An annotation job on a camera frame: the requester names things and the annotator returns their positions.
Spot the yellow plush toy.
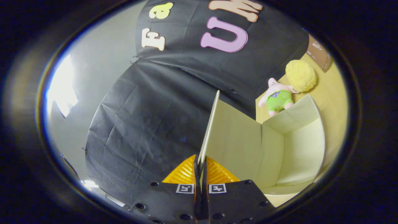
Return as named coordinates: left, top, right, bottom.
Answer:
left=285, top=60, right=317, bottom=93

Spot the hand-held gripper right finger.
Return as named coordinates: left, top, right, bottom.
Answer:
left=201, top=156, right=275, bottom=224

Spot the black backdrop cloth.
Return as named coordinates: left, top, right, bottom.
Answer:
left=85, top=0, right=310, bottom=206

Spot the beige fabric storage box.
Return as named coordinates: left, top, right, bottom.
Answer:
left=197, top=90, right=326, bottom=207

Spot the pink and green plush toy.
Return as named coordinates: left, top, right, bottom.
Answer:
left=258, top=78, right=301, bottom=117

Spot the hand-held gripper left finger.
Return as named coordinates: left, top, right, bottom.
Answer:
left=129, top=155, right=202, bottom=224

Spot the ceiling light panel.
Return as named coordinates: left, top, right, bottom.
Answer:
left=47, top=54, right=79, bottom=117

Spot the brown cover book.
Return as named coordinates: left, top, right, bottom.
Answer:
left=306, top=34, right=334, bottom=73

